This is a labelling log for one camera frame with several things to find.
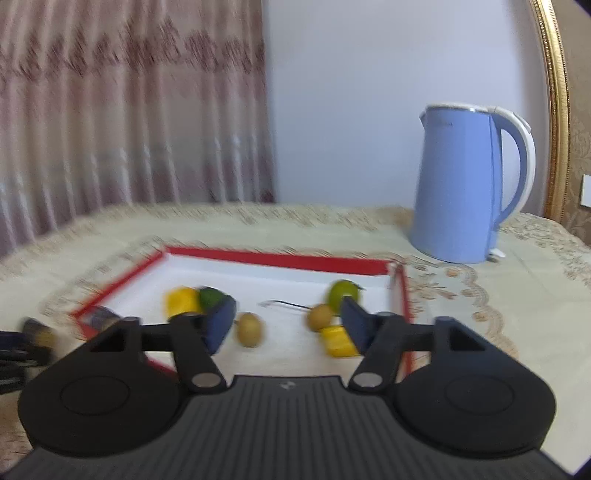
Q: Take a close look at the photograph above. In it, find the round green fruit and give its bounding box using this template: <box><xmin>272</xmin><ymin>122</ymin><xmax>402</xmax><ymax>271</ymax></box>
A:
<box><xmin>325</xmin><ymin>279</ymin><xmax>363</xmax><ymax>316</ymax></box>

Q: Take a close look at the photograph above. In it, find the dark sugarcane piece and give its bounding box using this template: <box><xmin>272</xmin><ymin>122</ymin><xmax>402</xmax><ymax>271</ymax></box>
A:
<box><xmin>21</xmin><ymin>317</ymin><xmax>57</xmax><ymax>359</ymax></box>
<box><xmin>85</xmin><ymin>305</ymin><xmax>121</xmax><ymax>332</ymax></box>

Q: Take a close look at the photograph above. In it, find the dark green fruit piece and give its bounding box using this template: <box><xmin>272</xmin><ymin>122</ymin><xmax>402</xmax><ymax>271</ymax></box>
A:
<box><xmin>198</xmin><ymin>287</ymin><xmax>226</xmax><ymax>313</ymax></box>

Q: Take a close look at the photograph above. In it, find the yellow fruit piece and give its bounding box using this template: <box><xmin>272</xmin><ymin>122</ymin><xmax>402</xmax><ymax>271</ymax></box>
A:
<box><xmin>164</xmin><ymin>287</ymin><xmax>202</xmax><ymax>318</ymax></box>
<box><xmin>320</xmin><ymin>325</ymin><xmax>360</xmax><ymax>358</ymax></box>

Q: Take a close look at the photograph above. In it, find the brown round longan fruit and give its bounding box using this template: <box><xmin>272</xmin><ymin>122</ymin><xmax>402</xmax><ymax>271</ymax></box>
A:
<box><xmin>236</xmin><ymin>312</ymin><xmax>264</xmax><ymax>348</ymax></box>

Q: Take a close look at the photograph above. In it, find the red cardboard box tray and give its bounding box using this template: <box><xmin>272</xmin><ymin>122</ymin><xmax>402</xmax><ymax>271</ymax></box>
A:
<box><xmin>70</xmin><ymin>245</ymin><xmax>411</xmax><ymax>379</ymax></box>

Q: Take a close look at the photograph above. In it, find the light blue electric kettle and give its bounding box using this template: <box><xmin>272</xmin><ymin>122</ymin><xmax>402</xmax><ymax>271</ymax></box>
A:
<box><xmin>409</xmin><ymin>103</ymin><xmax>537</xmax><ymax>264</ymax></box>

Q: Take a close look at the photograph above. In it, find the cream gold embroidered tablecloth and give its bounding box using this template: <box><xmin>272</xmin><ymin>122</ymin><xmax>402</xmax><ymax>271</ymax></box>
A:
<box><xmin>1</xmin><ymin>204</ymin><xmax>590</xmax><ymax>471</ymax></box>

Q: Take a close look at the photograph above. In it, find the pink floral curtain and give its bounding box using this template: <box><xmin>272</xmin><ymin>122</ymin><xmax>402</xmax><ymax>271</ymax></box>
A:
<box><xmin>1</xmin><ymin>1</ymin><xmax>274</xmax><ymax>254</ymax></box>

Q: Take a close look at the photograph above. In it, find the gold mirror frame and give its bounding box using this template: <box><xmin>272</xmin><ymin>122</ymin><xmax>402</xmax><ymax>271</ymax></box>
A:
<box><xmin>529</xmin><ymin>0</ymin><xmax>571</xmax><ymax>223</ymax></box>

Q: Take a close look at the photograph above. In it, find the white wall socket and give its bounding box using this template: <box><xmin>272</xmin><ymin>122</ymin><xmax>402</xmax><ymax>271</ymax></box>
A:
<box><xmin>580</xmin><ymin>174</ymin><xmax>591</xmax><ymax>208</ymax></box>

